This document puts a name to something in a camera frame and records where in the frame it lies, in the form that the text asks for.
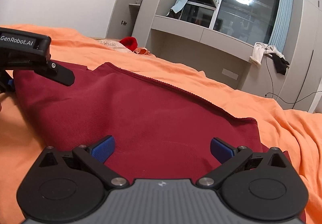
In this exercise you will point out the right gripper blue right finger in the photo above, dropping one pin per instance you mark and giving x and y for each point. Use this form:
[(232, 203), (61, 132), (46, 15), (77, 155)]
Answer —
[(232, 161)]

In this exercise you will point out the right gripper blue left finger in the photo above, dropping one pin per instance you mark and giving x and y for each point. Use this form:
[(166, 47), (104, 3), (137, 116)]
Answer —
[(93, 157)]

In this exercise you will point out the dark red long-sleeve sweater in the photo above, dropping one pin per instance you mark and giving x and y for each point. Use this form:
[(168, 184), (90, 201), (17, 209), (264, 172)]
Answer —
[(57, 189)]

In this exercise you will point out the pink patterned cloth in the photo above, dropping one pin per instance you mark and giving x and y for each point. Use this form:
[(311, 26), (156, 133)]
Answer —
[(115, 45)]

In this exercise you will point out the orange bed duvet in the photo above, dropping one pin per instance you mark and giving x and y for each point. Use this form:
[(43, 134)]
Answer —
[(226, 98)]

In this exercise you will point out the bright red hat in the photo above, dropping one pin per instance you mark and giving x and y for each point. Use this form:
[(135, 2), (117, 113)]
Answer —
[(129, 42)]

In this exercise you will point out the black garment on ledge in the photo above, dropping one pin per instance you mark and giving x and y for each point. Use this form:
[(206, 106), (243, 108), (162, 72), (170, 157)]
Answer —
[(280, 64)]

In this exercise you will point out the white garment on ledge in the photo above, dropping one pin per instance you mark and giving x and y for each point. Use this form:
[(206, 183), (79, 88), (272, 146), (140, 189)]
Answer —
[(261, 49)]

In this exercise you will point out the grey built-in wardrobe unit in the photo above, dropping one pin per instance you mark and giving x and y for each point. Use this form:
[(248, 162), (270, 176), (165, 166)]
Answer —
[(188, 38)]

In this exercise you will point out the right light blue curtain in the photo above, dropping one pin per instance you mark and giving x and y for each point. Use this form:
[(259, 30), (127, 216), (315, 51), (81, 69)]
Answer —
[(281, 26)]

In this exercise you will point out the large dark window pane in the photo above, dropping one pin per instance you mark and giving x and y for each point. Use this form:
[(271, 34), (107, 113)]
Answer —
[(250, 21)]

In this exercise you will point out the white wall socket plate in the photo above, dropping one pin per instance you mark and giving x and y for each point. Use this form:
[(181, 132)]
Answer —
[(230, 74)]

